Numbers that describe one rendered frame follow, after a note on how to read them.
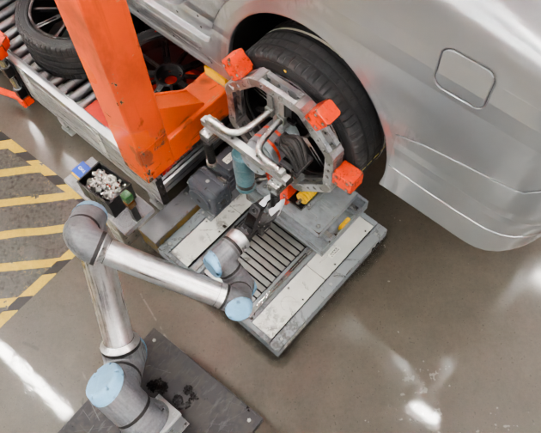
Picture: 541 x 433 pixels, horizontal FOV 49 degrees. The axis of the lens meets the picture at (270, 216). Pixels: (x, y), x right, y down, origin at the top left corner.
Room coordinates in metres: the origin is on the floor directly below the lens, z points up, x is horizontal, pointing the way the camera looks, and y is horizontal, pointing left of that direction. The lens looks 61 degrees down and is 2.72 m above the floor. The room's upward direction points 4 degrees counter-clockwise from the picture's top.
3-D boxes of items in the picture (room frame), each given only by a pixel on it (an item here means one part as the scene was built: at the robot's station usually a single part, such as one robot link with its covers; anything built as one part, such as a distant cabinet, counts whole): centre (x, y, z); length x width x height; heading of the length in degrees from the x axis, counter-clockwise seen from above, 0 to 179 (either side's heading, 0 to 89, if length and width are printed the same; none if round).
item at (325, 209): (1.52, -0.19, 0.32); 0.40 x 0.30 x 0.28; 45
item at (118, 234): (1.45, 0.75, 0.21); 0.10 x 0.10 x 0.42; 45
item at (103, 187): (1.42, 0.71, 0.51); 0.20 x 0.14 x 0.13; 49
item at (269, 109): (1.39, 0.09, 1.03); 0.19 x 0.18 x 0.11; 135
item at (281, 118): (1.25, -0.05, 1.03); 0.19 x 0.18 x 0.11; 135
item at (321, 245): (1.53, -0.19, 0.13); 0.50 x 0.36 x 0.10; 45
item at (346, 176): (1.19, -0.29, 0.85); 0.09 x 0.08 x 0.07; 45
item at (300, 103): (1.40, -0.07, 0.85); 0.54 x 0.07 x 0.54; 45
